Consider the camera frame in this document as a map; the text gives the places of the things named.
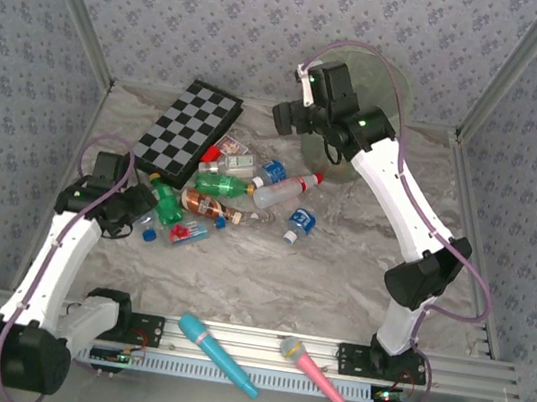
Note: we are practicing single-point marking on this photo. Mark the clear bottle blue cap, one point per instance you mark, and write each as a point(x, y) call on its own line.
point(148, 234)

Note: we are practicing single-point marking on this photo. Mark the green bottle yellow cap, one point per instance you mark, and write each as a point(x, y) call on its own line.
point(220, 185)
point(168, 209)

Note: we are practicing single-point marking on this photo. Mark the clear bottle red blue label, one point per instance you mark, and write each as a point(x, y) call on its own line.
point(182, 235)

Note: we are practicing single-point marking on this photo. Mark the small clear bottle blue label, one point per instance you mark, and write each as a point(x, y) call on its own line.
point(301, 220)
point(274, 170)

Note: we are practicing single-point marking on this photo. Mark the brown bottle copper label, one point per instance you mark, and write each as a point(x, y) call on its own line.
point(204, 205)

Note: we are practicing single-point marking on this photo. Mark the clear bottle red cap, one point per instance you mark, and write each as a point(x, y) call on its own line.
point(282, 190)

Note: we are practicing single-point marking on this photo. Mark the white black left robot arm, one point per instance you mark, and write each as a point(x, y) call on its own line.
point(51, 269)

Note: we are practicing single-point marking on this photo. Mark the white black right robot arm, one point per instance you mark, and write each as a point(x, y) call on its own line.
point(401, 195)

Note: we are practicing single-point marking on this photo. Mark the bin with green liner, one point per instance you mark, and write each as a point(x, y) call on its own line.
point(315, 160)

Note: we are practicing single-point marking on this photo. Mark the small printed card box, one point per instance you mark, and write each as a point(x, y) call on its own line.
point(232, 147)

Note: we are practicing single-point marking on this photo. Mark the small red block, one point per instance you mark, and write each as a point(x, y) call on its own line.
point(210, 154)

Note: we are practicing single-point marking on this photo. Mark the folded black grey chessboard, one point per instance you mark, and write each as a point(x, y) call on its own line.
point(189, 123)

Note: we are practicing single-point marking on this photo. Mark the small circuit board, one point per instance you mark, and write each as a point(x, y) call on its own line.
point(388, 395)
point(109, 354)

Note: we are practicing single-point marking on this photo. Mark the blue toy microphone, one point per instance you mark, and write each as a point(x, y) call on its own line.
point(211, 349)

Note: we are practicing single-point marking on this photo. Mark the pink toy microphone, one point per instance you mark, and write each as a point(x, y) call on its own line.
point(313, 372)

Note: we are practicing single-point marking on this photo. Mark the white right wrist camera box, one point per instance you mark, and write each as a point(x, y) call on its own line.
point(307, 93)

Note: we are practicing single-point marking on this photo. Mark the aluminium table edge rail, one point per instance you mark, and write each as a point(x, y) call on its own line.
point(87, 133)
point(467, 190)

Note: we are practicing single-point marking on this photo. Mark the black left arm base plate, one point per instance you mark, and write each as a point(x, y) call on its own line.
point(150, 330)

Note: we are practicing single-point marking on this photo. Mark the aluminium mounting rail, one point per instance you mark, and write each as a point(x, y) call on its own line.
point(248, 334)

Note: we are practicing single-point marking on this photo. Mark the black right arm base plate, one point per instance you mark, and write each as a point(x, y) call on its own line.
point(351, 360)

